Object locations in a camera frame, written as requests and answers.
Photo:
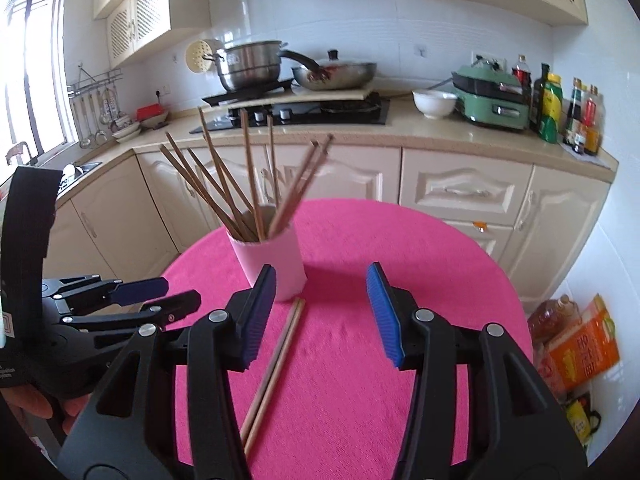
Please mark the white cup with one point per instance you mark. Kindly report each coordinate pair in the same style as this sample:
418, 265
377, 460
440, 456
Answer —
285, 255

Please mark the red container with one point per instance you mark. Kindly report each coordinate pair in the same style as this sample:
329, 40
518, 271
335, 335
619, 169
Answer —
150, 111

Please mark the glass wok lid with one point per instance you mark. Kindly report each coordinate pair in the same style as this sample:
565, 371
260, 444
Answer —
350, 63

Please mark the yellow packet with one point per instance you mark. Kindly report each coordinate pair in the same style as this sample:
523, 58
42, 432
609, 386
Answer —
580, 417

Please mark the orange drawer clip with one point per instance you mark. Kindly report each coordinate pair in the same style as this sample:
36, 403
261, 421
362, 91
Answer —
480, 225

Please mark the cooking oil jug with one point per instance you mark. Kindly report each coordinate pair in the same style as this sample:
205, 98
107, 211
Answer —
552, 317

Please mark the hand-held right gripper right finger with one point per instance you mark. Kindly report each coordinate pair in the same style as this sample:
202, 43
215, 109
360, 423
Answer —
382, 310

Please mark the hanging steel ladle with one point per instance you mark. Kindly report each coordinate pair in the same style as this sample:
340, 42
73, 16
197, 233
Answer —
100, 135
85, 142

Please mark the window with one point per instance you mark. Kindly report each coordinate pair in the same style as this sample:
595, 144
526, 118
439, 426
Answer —
30, 60

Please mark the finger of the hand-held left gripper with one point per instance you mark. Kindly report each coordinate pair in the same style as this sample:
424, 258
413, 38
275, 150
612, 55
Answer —
175, 304
142, 290

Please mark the dark olive oil bottle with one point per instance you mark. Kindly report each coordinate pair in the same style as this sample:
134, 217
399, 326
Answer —
539, 95

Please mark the white bowl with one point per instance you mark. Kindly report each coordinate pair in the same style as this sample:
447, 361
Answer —
434, 106

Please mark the metal utensil rack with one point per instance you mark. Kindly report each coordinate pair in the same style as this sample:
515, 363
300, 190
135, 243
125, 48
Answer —
95, 80

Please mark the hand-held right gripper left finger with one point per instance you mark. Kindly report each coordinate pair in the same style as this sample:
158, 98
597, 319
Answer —
260, 310

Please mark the wooden chopstick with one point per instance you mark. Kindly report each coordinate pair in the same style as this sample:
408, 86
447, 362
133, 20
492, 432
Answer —
276, 371
270, 370

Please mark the red label sauce bottle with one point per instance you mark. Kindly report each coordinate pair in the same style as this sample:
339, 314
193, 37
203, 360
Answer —
591, 120

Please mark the small wall hook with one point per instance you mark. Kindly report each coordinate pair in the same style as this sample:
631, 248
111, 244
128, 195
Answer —
420, 51

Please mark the cream lower cabinet unit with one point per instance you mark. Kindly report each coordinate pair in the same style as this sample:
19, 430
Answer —
350, 175

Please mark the beige stone board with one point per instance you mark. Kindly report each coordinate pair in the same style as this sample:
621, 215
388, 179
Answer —
340, 95

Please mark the person's left hand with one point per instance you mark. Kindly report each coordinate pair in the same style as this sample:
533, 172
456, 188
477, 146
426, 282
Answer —
30, 402

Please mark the orange food bag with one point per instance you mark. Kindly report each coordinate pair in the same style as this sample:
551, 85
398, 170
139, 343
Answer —
582, 350

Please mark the stacked white dishes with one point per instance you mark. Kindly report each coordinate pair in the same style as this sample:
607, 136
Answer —
126, 132

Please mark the green multi-cooker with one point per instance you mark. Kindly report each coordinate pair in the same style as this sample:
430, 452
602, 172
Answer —
480, 110

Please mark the stainless steel pot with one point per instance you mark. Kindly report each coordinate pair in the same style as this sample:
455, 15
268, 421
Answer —
250, 72

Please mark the cream lattice door cabinet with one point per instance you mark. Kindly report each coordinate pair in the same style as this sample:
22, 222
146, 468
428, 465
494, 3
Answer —
145, 15

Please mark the small white wall socket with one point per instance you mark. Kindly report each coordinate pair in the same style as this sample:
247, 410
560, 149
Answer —
159, 93

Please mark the cola bottle red cap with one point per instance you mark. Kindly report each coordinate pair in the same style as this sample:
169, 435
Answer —
522, 77

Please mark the cream shallow drawer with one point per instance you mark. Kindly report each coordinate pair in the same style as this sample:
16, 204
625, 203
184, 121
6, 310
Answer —
495, 244

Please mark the steel sink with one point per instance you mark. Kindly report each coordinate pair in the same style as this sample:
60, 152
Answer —
82, 170

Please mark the metal faucet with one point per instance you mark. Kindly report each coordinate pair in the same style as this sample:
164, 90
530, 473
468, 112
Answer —
17, 152

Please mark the bunch of brown chopsticks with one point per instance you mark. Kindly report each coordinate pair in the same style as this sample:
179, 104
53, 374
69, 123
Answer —
252, 220

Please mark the white wall outlet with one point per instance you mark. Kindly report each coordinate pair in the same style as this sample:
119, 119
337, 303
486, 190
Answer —
495, 62

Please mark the cream large drawer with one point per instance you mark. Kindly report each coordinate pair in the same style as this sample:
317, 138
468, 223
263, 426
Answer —
465, 185

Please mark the pink tablecloth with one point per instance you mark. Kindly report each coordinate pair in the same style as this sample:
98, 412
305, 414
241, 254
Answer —
350, 260

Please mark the black gas stove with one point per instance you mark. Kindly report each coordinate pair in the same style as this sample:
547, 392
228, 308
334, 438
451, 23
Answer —
220, 125

